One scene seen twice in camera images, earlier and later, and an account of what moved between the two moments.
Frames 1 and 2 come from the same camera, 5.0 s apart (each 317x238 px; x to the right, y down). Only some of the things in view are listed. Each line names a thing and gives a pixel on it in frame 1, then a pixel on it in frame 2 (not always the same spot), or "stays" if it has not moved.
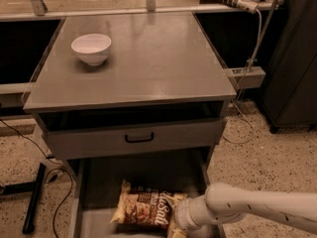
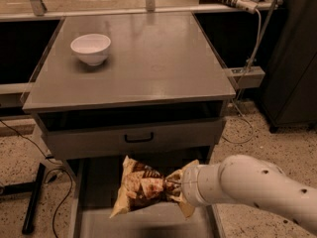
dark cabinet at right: [289, 98] stays
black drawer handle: [136, 141] stays
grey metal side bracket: [248, 77] stays
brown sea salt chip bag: [149, 205] -> [143, 185]
